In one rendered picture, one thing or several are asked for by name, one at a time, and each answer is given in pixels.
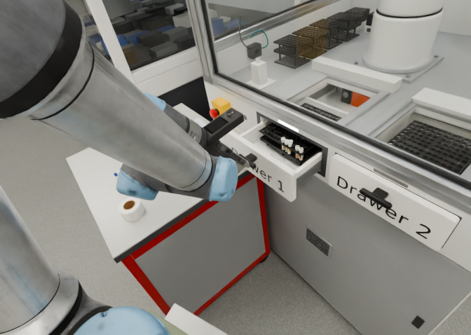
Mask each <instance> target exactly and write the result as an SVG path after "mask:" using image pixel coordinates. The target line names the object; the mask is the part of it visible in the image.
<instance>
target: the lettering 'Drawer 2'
mask: <svg viewBox="0 0 471 335"><path fill-rule="evenodd" d="M340 178H341V179H343V180H344V181H345V182H346V187H342V186H340V185H339V180H340ZM337 186H340V187H341V188H342V189H346V188H348V182H347V181H346V180H345V179H344V178H342V177H340V176H339V177H338V182H337ZM359 196H362V197H364V199H361V198H360V197H359ZM357 197H358V198H359V199H360V200H363V201H364V202H365V200H366V196H363V195H361V194H358V195H357ZM376 205H377V210H380V209H381V208H382V206H380V207H379V208H378V203H377V204H376ZM389 210H392V209H389ZM389 210H387V209H386V210H385V213H386V214H387V215H388V212H389ZM392 211H393V212H394V213H395V214H393V213H391V212H389V213H391V214H392V215H394V216H395V217H396V216H397V214H396V212H395V211H394V210H392ZM388 216H389V215H388ZM389 217H390V218H392V219H395V218H393V217H391V216H389ZM402 219H407V218H406V217H403V216H401V217H400V220H399V223H401V221H402ZM407 220H409V219H407ZM420 225H421V226H424V227H426V228H427V229H428V231H426V232H420V231H417V232H416V233H417V234H419V235H420V236H422V237H424V238H425V239H427V238H426V237H425V236H423V235H421V234H420V233H430V229H429V228H428V227H427V226H425V225H423V224H420Z"/></svg>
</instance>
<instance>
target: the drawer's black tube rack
mask: <svg viewBox="0 0 471 335"><path fill-rule="evenodd" d="M271 125H272V126H271ZM266 128H268V129H266ZM265 129H266V130H268V131H270V132H272V133H273V134H275V135H277V136H279V137H281V138H282V137H284V138H285V139H288V140H290V139H291V140H292V141H293V143H292V144H293V145H295V146H296V145H299V146H300V147H302V148H303V150H304V151H305V154H303V160H299V158H296V156H295V153H294V152H293V151H291V154H288V153H287V152H285V150H282V145H281V144H279V143H277V142H276V141H274V140H273V139H271V138H269V137H267V136H265V135H263V136H262V137H260V140H261V141H263V142H265V143H266V145H267V146H268V145H269V146H271V147H273V148H274V149H276V150H278V151H279V152H281V153H282V154H283V155H286V156H288V157H289V158H291V159H292V160H294V161H296V162H297V163H299V164H300V166H301V165H302V163H303V162H305V161H306V160H308V159H309V158H310V157H311V156H313V155H314V154H316V153H317V152H318V151H321V150H322V149H321V148H320V147H318V146H316V145H314V144H312V143H310V142H308V141H306V140H305V139H302V138H301V137H299V136H297V135H295V134H294V133H292V132H290V131H288V130H286V129H284V128H281V127H280V126H279V125H276V124H274V123H271V124H269V125H267V126H266V127H265Z"/></svg>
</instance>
